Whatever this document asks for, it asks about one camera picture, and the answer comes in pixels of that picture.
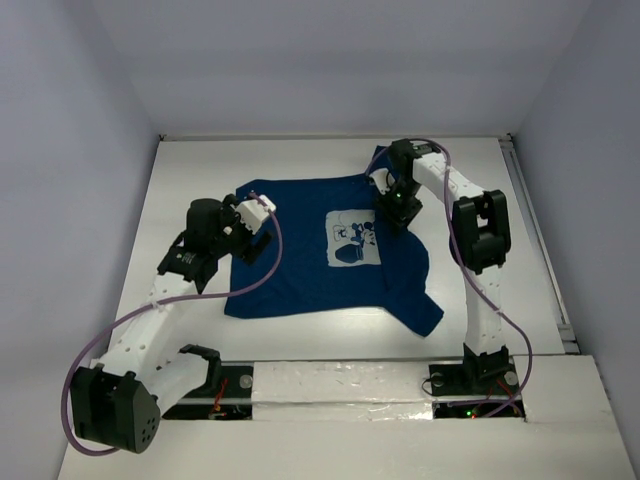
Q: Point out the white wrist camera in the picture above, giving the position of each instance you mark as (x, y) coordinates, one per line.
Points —
(382, 179)
(254, 212)

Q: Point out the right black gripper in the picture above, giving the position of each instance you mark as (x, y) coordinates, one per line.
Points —
(407, 214)

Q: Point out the aluminium rail at right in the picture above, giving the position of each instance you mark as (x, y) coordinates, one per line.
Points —
(565, 329)

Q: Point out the blue printed t-shirt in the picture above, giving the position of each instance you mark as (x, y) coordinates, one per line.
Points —
(335, 252)

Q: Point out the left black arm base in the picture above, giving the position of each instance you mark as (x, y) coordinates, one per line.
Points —
(229, 400)

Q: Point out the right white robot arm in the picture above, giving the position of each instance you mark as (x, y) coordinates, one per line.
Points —
(479, 234)

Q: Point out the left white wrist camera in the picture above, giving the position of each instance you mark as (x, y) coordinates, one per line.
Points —
(254, 212)

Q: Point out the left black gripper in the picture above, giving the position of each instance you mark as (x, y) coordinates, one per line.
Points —
(248, 242)

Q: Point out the white foam strip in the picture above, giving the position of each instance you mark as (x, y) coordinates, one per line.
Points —
(359, 391)

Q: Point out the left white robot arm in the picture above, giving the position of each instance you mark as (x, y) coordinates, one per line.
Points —
(126, 378)

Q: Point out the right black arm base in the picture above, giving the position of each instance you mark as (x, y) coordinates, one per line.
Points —
(456, 395)

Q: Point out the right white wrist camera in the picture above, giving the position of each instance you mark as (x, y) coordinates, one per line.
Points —
(382, 179)

